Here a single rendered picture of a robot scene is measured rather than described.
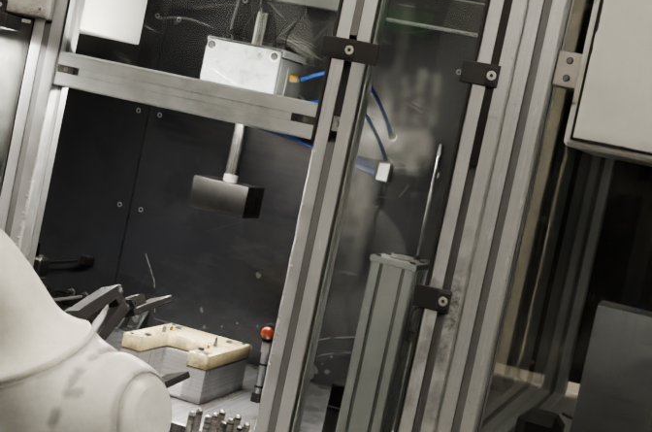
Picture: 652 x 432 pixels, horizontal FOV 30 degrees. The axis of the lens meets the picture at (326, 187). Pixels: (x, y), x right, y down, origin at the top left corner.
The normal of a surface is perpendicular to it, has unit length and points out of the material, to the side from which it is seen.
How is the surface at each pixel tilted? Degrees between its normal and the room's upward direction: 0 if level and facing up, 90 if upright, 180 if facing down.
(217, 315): 90
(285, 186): 90
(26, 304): 70
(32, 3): 90
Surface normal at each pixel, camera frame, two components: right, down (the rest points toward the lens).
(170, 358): -0.32, -0.02
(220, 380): 0.92, 0.21
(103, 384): 0.07, -0.58
